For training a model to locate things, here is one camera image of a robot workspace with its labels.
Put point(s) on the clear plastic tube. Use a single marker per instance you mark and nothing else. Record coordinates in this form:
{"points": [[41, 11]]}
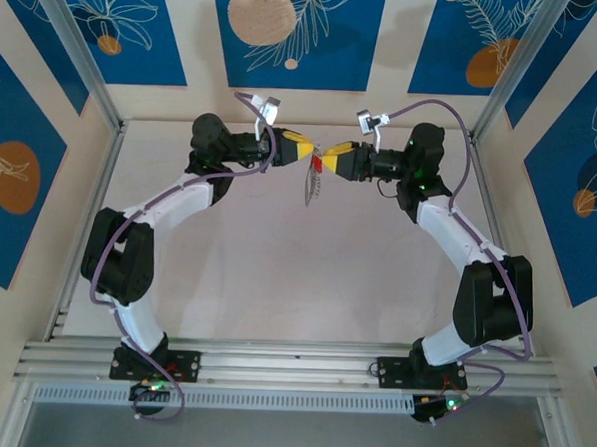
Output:
{"points": [[507, 69]]}

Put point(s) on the grey metal shelf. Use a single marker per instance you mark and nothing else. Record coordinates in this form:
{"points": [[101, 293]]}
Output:
{"points": [[287, 440]]}

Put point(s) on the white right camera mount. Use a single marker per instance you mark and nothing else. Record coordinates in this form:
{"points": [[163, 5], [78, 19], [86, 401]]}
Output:
{"points": [[381, 125]]}

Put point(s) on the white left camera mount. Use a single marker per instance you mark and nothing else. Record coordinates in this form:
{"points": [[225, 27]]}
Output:
{"points": [[258, 123]]}

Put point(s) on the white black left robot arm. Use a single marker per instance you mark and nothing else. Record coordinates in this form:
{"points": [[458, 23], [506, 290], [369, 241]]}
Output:
{"points": [[179, 202]]}

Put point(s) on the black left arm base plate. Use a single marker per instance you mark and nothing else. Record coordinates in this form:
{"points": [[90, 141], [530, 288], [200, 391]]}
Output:
{"points": [[186, 365]]}

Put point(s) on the aluminium side rail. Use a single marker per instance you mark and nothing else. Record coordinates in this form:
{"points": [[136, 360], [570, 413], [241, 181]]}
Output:
{"points": [[499, 219], [100, 183]]}

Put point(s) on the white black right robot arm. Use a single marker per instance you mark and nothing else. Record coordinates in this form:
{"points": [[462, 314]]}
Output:
{"points": [[453, 231]]}

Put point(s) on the aluminium front rail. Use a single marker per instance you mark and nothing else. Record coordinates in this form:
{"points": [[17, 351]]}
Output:
{"points": [[291, 368]]}

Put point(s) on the aluminium front frame leg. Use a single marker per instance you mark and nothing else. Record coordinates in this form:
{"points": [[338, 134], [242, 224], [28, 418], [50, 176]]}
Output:
{"points": [[560, 437], [13, 414]]}

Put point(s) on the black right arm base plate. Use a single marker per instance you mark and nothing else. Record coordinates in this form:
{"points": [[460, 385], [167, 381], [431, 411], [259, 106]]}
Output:
{"points": [[391, 373]]}

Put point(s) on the aluminium corner post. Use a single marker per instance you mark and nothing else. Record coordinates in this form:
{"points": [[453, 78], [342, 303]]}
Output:
{"points": [[79, 52]]}

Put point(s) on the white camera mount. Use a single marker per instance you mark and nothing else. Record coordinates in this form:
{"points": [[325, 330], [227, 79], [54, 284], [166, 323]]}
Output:
{"points": [[381, 125], [258, 123]]}

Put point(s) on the key with red tag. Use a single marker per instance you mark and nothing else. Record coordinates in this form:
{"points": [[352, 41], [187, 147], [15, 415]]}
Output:
{"points": [[316, 163]]}

